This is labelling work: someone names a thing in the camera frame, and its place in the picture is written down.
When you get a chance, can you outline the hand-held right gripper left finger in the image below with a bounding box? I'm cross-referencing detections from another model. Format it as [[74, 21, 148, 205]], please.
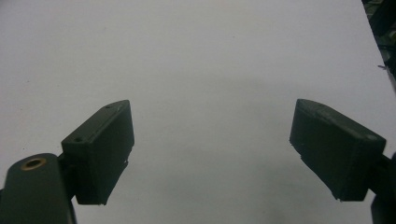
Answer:
[[61, 99, 135, 206]]

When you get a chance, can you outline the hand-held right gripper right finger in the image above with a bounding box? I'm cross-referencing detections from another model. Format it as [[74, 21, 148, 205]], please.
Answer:
[[289, 98, 388, 203]]

